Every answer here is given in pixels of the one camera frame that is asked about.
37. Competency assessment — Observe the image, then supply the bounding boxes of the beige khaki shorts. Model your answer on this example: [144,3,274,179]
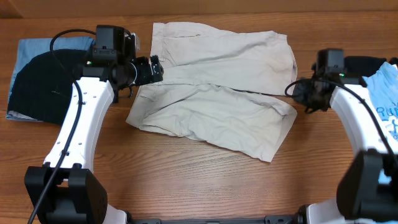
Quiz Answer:
[126,22,297,162]

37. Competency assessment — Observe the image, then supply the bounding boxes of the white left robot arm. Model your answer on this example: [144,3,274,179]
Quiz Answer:
[24,25,164,224]

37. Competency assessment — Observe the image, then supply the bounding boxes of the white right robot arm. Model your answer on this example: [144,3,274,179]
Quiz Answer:
[285,49,397,223]

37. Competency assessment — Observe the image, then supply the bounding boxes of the black garment under t-shirt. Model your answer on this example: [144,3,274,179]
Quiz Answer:
[341,56,397,80]

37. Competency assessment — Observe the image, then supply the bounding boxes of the light blue printed t-shirt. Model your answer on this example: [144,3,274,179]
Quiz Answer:
[362,61,398,187]

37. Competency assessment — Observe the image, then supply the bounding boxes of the black folded garment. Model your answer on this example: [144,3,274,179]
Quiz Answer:
[6,49,88,125]

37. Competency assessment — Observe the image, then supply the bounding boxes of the light blue folded denim garment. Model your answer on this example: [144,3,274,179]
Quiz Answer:
[6,36,95,121]

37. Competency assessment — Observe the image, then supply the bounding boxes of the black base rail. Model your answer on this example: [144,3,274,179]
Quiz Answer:
[127,215,296,224]

